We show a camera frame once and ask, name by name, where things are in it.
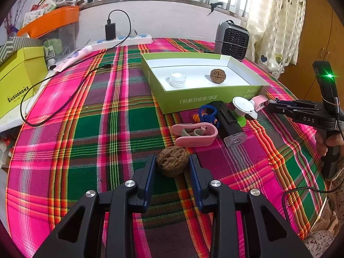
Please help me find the green jar white lid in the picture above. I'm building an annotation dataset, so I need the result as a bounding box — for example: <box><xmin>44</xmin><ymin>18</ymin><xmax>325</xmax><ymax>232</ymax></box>
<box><xmin>232</xmin><ymin>96</ymin><xmax>258</xmax><ymax>127</ymax></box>

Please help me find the brown walnut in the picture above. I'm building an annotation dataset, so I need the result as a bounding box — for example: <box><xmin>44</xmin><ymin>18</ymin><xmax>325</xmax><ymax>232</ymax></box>
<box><xmin>210</xmin><ymin>69</ymin><xmax>226</xmax><ymax>84</ymax></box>
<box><xmin>156</xmin><ymin>146</ymin><xmax>189</xmax><ymax>177</ymax></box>

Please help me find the person's right hand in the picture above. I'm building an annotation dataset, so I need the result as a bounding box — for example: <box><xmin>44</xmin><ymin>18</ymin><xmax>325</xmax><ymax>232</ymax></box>
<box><xmin>315</xmin><ymin>130</ymin><xmax>344</xmax><ymax>158</ymax></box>

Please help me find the pink clip case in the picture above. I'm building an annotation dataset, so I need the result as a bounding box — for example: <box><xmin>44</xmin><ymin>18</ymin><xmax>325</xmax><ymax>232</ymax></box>
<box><xmin>171</xmin><ymin>122</ymin><xmax>218</xmax><ymax>147</ymax></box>
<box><xmin>250</xmin><ymin>95</ymin><xmax>268</xmax><ymax>112</ymax></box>

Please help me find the black rectangular device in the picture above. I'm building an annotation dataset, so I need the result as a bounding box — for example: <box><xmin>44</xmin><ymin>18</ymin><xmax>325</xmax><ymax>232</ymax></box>
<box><xmin>209</xmin><ymin>101</ymin><xmax>247</xmax><ymax>148</ymax></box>

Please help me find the wooden wardrobe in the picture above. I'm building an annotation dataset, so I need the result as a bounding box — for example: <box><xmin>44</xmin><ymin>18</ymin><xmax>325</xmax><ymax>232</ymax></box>
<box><xmin>279</xmin><ymin>0</ymin><xmax>343</xmax><ymax>102</ymax></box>

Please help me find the brown walnut in box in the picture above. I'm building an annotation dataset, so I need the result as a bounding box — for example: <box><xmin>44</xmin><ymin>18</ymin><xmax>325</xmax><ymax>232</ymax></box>
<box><xmin>210</xmin><ymin>69</ymin><xmax>226</xmax><ymax>84</ymax></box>

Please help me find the blue knitted keyring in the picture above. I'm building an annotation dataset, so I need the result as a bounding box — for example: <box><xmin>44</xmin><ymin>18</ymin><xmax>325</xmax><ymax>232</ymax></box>
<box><xmin>192</xmin><ymin>104</ymin><xmax>219</xmax><ymax>128</ymax></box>

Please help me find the grey black fan heater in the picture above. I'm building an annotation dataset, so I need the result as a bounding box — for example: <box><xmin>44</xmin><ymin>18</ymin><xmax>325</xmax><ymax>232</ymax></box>
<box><xmin>214</xmin><ymin>20</ymin><xmax>250</xmax><ymax>61</ymax></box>

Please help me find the cream heart pattern curtain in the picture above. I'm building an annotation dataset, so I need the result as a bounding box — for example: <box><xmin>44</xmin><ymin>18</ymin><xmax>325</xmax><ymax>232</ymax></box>
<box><xmin>246</xmin><ymin>0</ymin><xmax>306</xmax><ymax>78</ymax></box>

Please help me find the plaid pink green cloth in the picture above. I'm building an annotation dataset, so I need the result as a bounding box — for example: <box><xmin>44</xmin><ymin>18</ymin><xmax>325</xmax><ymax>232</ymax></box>
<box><xmin>6</xmin><ymin>38</ymin><xmax>328</xmax><ymax>257</ymax></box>

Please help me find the green white shallow box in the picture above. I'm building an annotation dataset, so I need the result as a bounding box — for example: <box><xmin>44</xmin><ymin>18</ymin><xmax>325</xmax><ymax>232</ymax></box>
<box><xmin>141</xmin><ymin>52</ymin><xmax>270</xmax><ymax>114</ymax></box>

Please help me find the clear plastic jar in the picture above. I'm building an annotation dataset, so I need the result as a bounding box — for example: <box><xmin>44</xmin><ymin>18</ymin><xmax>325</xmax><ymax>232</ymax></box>
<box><xmin>169</xmin><ymin>72</ymin><xmax>187</xmax><ymax>88</ymax></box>

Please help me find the white blue power strip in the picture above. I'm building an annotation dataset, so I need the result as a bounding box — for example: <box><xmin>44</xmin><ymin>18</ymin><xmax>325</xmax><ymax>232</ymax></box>
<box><xmin>88</xmin><ymin>34</ymin><xmax>153</xmax><ymax>51</ymax></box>

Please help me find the white pink tube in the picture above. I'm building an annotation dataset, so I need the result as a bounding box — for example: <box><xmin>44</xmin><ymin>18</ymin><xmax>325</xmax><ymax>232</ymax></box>
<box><xmin>53</xmin><ymin>45</ymin><xmax>93</xmax><ymax>72</ymax></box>

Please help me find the yellow green cardboard box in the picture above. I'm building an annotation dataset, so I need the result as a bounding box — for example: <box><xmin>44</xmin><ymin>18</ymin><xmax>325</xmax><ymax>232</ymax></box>
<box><xmin>0</xmin><ymin>47</ymin><xmax>48</xmax><ymax>117</ymax></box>

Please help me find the black charger adapter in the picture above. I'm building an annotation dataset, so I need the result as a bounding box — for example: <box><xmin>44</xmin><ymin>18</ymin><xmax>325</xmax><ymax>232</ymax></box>
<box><xmin>105</xmin><ymin>19</ymin><xmax>116</xmax><ymax>41</ymax></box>

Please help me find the orange lid storage bin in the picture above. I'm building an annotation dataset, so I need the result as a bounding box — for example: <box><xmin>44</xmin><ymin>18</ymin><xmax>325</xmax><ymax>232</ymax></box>
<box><xmin>17</xmin><ymin>6</ymin><xmax>79</xmax><ymax>57</ymax></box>

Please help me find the striped grey white box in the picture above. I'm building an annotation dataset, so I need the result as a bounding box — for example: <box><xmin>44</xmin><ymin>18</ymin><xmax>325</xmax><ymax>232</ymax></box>
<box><xmin>0</xmin><ymin>37</ymin><xmax>42</xmax><ymax>65</ymax></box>

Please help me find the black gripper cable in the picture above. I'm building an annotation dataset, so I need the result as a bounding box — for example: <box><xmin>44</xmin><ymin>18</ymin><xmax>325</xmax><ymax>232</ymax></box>
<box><xmin>281</xmin><ymin>80</ymin><xmax>344</xmax><ymax>228</ymax></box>

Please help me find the black charging cable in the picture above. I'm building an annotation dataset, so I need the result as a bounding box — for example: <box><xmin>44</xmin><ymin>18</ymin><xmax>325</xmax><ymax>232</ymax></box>
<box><xmin>20</xmin><ymin>9</ymin><xmax>132</xmax><ymax>128</ymax></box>

